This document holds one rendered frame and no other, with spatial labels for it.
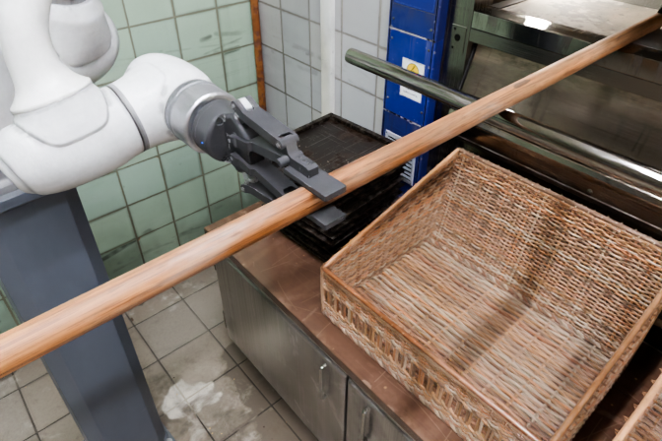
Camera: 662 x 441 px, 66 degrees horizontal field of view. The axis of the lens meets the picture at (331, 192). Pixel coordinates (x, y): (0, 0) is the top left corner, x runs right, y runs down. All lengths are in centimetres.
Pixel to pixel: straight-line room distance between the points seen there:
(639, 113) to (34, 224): 116
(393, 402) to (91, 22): 93
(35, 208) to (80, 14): 36
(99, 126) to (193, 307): 145
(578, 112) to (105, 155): 91
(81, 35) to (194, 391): 121
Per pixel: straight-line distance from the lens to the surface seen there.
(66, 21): 105
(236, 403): 181
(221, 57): 191
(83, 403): 144
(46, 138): 70
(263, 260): 138
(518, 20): 122
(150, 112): 73
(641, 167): 74
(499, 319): 128
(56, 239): 112
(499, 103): 76
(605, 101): 118
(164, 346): 200
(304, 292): 128
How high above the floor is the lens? 152
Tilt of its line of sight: 36 degrees down
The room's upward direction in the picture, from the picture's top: straight up
